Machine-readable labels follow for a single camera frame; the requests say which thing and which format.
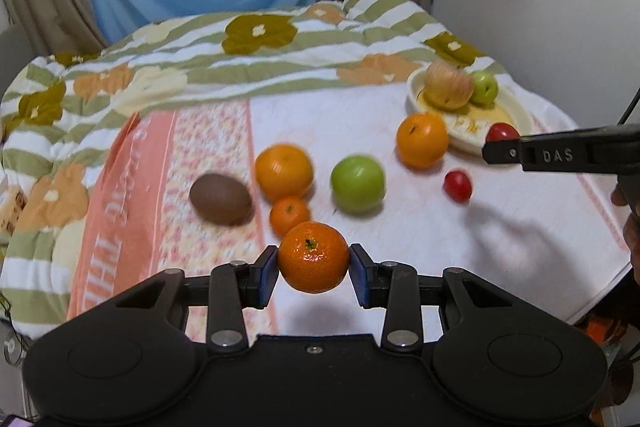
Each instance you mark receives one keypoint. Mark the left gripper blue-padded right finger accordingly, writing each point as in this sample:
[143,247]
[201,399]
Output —
[393,286]

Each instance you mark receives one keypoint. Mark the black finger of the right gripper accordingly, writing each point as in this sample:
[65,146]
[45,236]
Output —
[604,149]

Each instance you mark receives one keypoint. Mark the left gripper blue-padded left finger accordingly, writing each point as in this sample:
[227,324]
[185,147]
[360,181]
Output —
[232,288]

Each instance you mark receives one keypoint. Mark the small mandarin orange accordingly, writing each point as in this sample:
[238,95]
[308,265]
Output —
[286,213]
[313,257]

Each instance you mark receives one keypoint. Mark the brown kiwi fruit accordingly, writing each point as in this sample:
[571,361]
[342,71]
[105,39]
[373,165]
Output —
[221,200]

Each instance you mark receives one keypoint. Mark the large green apple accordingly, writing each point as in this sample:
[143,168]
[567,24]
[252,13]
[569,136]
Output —
[358,184]

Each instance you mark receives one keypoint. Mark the red cherry tomato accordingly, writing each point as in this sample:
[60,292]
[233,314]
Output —
[501,132]
[458,186]

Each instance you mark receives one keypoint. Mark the large orange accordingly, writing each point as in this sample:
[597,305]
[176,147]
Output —
[283,170]
[421,140]

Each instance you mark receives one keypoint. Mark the person's right hand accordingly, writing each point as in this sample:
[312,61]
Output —
[630,233]

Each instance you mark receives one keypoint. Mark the small green apple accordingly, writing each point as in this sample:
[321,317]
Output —
[486,88]

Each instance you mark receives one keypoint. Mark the cream ceramic fruit plate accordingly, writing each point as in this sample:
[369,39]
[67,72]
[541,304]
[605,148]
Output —
[468,126]

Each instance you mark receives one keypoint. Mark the red yellow apple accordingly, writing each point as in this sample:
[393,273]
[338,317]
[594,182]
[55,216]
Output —
[447,86]

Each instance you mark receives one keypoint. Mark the floral striped green comforter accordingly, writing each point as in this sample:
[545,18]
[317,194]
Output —
[62,112]

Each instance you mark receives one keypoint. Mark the grey bed headboard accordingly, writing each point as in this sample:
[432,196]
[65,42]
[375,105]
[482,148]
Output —
[15,53]

